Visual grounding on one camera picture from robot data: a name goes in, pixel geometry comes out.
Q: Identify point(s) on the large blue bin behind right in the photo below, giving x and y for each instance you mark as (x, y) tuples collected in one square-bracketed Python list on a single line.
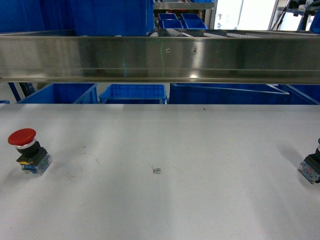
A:
[(243, 94)]

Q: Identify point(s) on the small blue bin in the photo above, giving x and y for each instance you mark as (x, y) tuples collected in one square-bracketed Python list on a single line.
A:
[(169, 21), (192, 21)]

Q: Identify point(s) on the blue bin behind table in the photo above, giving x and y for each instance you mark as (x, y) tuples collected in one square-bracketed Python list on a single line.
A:
[(134, 94), (64, 93)]

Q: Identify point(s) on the stainless steel shelf beam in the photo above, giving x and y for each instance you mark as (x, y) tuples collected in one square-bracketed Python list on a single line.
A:
[(160, 59)]

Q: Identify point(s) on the large blue crate upper shelf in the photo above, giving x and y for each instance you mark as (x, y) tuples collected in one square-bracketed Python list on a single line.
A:
[(86, 17)]

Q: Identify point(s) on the small blue bin far right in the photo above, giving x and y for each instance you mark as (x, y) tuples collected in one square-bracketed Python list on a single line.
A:
[(192, 21)]

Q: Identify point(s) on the blue bin behind table left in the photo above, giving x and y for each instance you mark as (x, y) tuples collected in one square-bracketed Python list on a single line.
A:
[(64, 93)]

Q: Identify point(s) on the small QR code sticker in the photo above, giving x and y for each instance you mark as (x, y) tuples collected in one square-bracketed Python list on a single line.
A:
[(157, 170)]

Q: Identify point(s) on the green push button switch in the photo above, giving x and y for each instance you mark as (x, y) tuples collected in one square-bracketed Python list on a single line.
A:
[(310, 166)]

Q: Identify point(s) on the blue bin behind table middle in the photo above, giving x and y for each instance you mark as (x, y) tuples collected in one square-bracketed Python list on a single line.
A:
[(134, 94)]

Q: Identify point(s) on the small blue bin far left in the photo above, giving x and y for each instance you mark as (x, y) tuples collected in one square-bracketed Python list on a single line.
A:
[(169, 21)]

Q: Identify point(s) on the red mushroom push button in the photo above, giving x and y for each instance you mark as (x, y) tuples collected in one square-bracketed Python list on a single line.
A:
[(33, 157)]

